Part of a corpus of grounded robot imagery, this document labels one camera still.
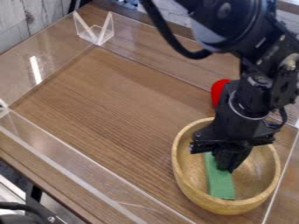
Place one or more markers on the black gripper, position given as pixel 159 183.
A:
pixel 234 133

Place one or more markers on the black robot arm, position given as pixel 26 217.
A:
pixel 240 27

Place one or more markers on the brown wooden bowl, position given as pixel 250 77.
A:
pixel 255 178

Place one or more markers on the green rectangular block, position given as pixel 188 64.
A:
pixel 219 180

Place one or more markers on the red knitted strawberry toy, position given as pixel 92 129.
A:
pixel 216 91

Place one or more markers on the black table clamp mount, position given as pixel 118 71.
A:
pixel 48 217

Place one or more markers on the clear acrylic tray wall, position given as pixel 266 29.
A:
pixel 99 195

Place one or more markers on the clear acrylic corner bracket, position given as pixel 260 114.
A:
pixel 95 34

